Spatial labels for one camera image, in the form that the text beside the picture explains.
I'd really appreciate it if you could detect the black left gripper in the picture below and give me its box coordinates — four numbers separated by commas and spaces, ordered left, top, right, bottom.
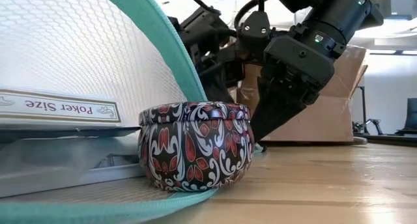
169, 5, 245, 103

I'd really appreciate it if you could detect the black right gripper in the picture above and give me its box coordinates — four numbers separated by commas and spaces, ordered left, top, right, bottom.
250, 34, 336, 143

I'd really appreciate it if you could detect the brown taped cardboard box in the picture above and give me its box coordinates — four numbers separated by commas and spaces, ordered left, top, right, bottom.
227, 44, 369, 143

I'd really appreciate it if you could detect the dark round patterned item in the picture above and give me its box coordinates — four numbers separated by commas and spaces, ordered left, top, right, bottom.
137, 101, 255, 193

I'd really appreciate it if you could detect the teal-edged mesh zipper pouch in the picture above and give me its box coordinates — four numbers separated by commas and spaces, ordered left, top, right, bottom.
0, 0, 266, 224

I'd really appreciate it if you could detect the navy playing cards box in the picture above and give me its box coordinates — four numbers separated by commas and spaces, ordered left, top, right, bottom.
0, 89, 141, 143

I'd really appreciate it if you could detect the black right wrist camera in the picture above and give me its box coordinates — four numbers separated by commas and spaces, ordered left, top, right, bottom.
236, 10, 272, 61

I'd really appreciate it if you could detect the black aluminium table frame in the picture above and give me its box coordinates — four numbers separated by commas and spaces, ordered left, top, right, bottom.
353, 132, 417, 149

